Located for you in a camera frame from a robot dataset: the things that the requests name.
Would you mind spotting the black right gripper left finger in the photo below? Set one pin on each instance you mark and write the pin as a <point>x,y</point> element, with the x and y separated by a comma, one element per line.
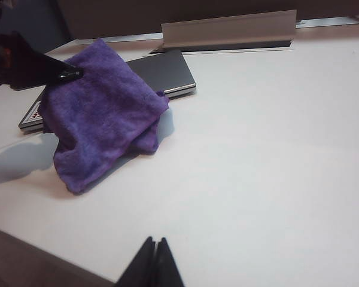
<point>142,269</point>

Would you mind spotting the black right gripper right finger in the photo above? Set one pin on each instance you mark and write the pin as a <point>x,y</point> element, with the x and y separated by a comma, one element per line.
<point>167,269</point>

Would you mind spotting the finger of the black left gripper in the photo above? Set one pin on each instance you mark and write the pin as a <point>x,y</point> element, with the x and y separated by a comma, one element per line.
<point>45,65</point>

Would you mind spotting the purple microfibre rag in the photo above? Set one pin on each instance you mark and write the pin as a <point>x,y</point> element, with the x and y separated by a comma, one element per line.
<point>101,119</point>

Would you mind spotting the white sticker with red print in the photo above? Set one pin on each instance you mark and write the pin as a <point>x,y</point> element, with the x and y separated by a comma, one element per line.
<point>33,115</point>

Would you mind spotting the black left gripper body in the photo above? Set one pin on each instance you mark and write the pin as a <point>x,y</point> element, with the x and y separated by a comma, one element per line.
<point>1,59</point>

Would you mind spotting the brown fabric desk partition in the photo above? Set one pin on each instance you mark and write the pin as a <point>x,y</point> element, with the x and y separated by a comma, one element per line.
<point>137,15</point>

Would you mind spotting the silver closed laptop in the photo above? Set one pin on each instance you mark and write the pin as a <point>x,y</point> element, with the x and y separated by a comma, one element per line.
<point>161,68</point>

